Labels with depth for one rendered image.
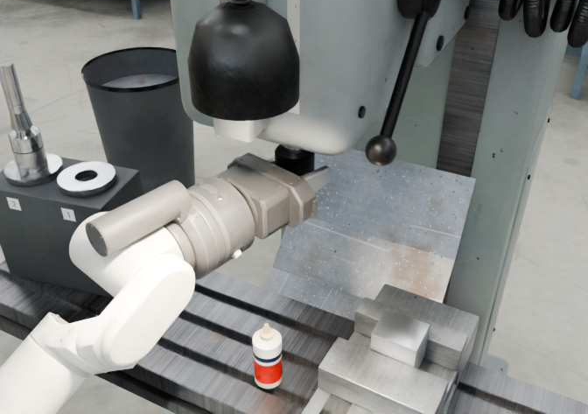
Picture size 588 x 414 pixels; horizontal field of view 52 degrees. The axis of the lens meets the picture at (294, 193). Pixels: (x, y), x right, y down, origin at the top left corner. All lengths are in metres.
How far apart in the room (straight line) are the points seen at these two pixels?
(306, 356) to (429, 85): 0.47
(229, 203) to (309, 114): 0.13
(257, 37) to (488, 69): 0.66
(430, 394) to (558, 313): 1.74
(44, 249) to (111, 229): 0.54
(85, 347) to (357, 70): 0.33
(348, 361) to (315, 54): 0.41
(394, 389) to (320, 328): 0.24
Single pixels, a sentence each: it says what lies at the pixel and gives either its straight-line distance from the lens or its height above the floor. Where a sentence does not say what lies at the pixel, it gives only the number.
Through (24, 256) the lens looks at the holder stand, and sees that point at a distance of 1.12.
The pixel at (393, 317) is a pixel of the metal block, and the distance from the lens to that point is 0.81.
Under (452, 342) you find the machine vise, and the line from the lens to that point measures 0.83.
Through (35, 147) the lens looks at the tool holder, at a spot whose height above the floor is 1.15.
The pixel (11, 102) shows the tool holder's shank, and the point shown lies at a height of 1.22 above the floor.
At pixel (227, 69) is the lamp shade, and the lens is 0.37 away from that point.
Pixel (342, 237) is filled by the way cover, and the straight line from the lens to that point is 1.13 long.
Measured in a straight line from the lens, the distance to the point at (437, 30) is 0.72.
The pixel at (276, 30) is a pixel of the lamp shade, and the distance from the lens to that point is 0.37.
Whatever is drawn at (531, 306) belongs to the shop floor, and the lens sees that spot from 2.47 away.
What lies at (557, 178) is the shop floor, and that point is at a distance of 3.31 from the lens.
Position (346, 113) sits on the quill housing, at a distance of 0.56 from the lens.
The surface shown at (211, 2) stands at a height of 1.46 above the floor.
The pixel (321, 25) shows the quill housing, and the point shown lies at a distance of 0.53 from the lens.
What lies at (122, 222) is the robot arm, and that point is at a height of 1.30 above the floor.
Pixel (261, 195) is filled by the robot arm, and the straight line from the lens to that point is 0.64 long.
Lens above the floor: 1.61
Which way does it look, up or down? 34 degrees down
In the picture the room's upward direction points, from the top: straight up
